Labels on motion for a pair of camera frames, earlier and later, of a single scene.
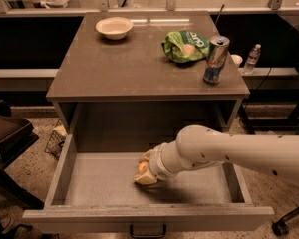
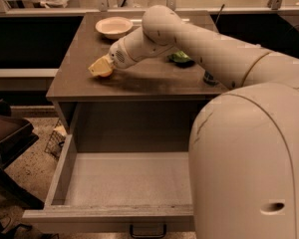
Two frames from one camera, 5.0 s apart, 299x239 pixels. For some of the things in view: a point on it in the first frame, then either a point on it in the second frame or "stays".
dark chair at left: [10, 138] stays
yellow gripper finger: [146, 179] → [104, 64]
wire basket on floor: [56, 140] stays
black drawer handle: [133, 235] stays
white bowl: [115, 28] stays
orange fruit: [142, 165] → [107, 73]
